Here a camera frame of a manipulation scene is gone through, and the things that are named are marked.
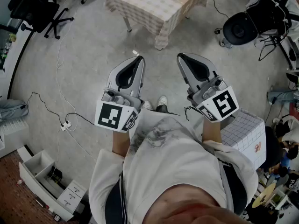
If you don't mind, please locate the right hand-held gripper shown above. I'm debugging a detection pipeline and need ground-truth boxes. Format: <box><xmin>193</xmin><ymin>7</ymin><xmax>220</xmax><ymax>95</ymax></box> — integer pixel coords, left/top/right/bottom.
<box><xmin>177</xmin><ymin>52</ymin><xmax>240</xmax><ymax>123</ymax></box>

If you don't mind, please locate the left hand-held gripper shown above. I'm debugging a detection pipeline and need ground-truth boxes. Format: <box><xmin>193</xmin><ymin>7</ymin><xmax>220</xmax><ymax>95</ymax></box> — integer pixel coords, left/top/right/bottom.
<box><xmin>94</xmin><ymin>56</ymin><xmax>146</xmax><ymax>133</ymax></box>

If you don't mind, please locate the person's right forearm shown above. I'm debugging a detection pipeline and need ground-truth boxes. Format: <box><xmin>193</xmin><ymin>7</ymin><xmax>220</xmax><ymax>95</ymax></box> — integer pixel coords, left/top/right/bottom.
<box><xmin>201</xmin><ymin>119</ymin><xmax>222</xmax><ymax>145</ymax></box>

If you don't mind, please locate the person's left forearm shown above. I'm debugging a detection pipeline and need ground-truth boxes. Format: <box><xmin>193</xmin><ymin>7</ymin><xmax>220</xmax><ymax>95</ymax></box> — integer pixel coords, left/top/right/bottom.
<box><xmin>112</xmin><ymin>130</ymin><xmax>130</xmax><ymax>158</ymax></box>

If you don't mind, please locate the white table leg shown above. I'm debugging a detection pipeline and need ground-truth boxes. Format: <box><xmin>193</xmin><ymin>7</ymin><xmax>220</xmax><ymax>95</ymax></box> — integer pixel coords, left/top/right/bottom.
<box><xmin>123</xmin><ymin>16</ymin><xmax>132</xmax><ymax>32</ymax></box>

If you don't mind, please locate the black round chair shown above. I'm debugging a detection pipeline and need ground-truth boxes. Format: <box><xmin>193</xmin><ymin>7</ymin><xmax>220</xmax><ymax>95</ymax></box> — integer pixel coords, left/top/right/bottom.
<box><xmin>222</xmin><ymin>0</ymin><xmax>292</xmax><ymax>47</ymax></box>

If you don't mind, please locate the beige checkered tablecloth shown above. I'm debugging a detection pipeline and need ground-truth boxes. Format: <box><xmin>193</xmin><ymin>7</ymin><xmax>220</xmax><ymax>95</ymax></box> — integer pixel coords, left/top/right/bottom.
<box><xmin>104</xmin><ymin>0</ymin><xmax>210</xmax><ymax>50</ymax></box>

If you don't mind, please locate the white grid-pattern box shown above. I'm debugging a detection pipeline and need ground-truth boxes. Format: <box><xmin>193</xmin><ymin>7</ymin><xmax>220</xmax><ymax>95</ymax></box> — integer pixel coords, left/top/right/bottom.
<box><xmin>221</xmin><ymin>108</ymin><xmax>267</xmax><ymax>170</ymax></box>

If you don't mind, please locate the person's torso in white shirt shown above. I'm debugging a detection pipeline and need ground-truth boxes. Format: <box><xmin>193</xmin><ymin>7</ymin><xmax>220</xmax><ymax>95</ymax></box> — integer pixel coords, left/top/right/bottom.
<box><xmin>88</xmin><ymin>108</ymin><xmax>259</xmax><ymax>224</ymax></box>

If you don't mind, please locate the grey bag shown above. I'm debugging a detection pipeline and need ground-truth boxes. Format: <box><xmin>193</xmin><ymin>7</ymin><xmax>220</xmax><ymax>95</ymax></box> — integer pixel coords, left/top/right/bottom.
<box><xmin>0</xmin><ymin>98</ymin><xmax>29</xmax><ymax>122</ymax></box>

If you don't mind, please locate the white drawer cabinet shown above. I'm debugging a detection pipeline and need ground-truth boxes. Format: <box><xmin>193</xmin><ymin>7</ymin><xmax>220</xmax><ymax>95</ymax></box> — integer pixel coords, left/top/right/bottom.
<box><xmin>18</xmin><ymin>146</ymin><xmax>88</xmax><ymax>221</ymax></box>

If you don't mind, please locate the white cable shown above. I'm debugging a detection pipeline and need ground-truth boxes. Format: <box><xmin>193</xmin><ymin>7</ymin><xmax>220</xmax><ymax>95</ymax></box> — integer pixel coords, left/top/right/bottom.
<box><xmin>55</xmin><ymin>0</ymin><xmax>98</xmax><ymax>161</ymax></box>

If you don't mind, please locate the black cable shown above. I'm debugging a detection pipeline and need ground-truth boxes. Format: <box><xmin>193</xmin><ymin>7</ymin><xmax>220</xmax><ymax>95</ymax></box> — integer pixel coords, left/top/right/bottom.
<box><xmin>21</xmin><ymin>91</ymin><xmax>99</xmax><ymax>128</ymax></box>

